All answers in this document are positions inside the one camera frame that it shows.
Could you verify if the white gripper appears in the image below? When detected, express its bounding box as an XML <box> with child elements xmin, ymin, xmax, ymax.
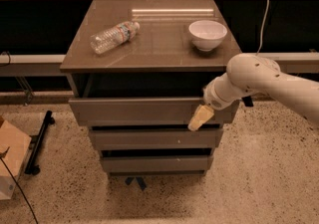
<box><xmin>187</xmin><ymin>81</ymin><xmax>229</xmax><ymax>131</ymax></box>

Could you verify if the grey top drawer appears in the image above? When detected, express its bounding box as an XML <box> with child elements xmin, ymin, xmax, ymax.
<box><xmin>68</xmin><ymin>97</ymin><xmax>240</xmax><ymax>127</ymax></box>

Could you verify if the grey drawer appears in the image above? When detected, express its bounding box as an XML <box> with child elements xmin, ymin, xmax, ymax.
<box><xmin>89</xmin><ymin>128</ymin><xmax>223</xmax><ymax>150</ymax></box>
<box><xmin>101</xmin><ymin>156</ymin><xmax>213</xmax><ymax>173</ymax></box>
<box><xmin>68</xmin><ymin>97</ymin><xmax>240</xmax><ymax>127</ymax></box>

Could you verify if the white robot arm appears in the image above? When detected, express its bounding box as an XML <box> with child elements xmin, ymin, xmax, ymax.
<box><xmin>188</xmin><ymin>54</ymin><xmax>319</xmax><ymax>131</ymax></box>

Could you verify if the grey drawer cabinet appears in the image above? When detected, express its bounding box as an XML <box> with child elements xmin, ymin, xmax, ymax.
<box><xmin>61</xmin><ymin>0</ymin><xmax>240</xmax><ymax>177</ymax></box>

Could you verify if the grey middle drawer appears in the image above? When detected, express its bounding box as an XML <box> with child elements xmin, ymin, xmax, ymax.
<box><xmin>89</xmin><ymin>128</ymin><xmax>223</xmax><ymax>150</ymax></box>

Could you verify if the grey bottom drawer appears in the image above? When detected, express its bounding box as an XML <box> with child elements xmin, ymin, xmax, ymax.
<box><xmin>101</xmin><ymin>156</ymin><xmax>213</xmax><ymax>173</ymax></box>

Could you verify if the white ceramic bowl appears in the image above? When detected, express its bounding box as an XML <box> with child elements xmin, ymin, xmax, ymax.
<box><xmin>188</xmin><ymin>20</ymin><xmax>227</xmax><ymax>52</ymax></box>

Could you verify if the clear plastic water bottle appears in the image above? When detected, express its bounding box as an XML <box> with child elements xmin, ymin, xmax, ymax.
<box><xmin>90</xmin><ymin>21</ymin><xmax>140</xmax><ymax>55</ymax></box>

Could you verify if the cardboard box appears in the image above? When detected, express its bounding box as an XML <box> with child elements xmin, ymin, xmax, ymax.
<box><xmin>0</xmin><ymin>116</ymin><xmax>31</xmax><ymax>200</ymax></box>

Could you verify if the white cable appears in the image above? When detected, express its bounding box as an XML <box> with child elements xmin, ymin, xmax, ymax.
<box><xmin>255</xmin><ymin>0</ymin><xmax>270</xmax><ymax>56</ymax></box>

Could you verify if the black cable on floor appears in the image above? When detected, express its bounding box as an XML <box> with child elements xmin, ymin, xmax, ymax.
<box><xmin>0</xmin><ymin>157</ymin><xmax>40</xmax><ymax>224</ymax></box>

